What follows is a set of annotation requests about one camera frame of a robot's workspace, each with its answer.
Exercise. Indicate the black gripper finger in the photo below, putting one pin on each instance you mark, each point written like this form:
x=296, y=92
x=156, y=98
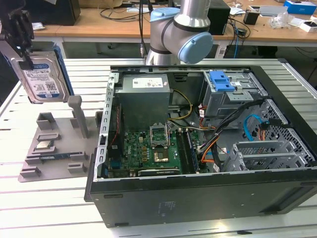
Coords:
x=29, y=59

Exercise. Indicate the hard disk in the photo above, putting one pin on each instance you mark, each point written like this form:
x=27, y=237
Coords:
x=42, y=79

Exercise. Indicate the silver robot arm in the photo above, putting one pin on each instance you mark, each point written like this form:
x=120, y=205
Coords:
x=173, y=32

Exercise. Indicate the grey disk bay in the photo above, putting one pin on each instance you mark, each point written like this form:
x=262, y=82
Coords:
x=262, y=148

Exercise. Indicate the crumpled white paper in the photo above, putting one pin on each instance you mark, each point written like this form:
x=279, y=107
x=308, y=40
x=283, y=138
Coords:
x=38, y=26

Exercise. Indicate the large black box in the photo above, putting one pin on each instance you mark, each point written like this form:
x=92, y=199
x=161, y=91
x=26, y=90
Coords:
x=57, y=12

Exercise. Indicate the wooden desk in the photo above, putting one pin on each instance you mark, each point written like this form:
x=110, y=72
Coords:
x=99, y=28

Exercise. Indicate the grey parts rack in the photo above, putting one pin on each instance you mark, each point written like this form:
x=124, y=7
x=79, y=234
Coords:
x=62, y=138

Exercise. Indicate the silver CPU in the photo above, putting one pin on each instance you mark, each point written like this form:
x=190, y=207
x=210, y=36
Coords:
x=44, y=145

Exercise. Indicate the spare RAM stick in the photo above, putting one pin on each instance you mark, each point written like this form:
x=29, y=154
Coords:
x=59, y=156

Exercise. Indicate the grey power supply unit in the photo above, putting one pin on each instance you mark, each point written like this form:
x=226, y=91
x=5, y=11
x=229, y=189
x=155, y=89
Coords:
x=141, y=99

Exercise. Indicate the green motherboard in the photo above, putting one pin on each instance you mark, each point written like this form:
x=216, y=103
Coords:
x=138, y=151

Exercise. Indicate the CPU socket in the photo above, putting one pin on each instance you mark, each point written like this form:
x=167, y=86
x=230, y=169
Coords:
x=159, y=137

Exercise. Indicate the black graphics card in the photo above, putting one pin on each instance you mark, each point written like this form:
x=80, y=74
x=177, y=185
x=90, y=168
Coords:
x=158, y=171

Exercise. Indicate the installed RAM stick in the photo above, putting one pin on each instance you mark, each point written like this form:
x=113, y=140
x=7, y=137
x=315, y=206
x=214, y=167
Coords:
x=192, y=153

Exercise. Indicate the blue plastic cage latch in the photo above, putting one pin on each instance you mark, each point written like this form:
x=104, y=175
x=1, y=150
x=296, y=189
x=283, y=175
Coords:
x=220, y=81

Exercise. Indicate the grey optical drive cage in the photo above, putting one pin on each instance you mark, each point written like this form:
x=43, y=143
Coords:
x=218, y=104

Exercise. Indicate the black tower computer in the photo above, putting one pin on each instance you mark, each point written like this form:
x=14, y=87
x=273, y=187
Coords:
x=219, y=19

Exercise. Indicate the black open PC case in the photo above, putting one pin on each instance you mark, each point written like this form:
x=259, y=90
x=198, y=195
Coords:
x=198, y=198

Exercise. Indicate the flat grey box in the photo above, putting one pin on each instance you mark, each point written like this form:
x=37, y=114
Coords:
x=273, y=10

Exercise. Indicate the clear plastic bag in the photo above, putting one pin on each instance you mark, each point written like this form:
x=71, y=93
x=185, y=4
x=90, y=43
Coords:
x=280, y=20

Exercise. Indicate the blue cardboard box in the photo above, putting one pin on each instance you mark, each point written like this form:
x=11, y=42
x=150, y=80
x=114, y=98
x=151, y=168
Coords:
x=301, y=6

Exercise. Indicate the white open box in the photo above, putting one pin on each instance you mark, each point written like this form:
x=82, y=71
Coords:
x=309, y=26

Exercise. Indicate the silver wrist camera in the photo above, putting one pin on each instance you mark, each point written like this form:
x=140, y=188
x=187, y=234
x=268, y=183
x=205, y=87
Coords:
x=7, y=50

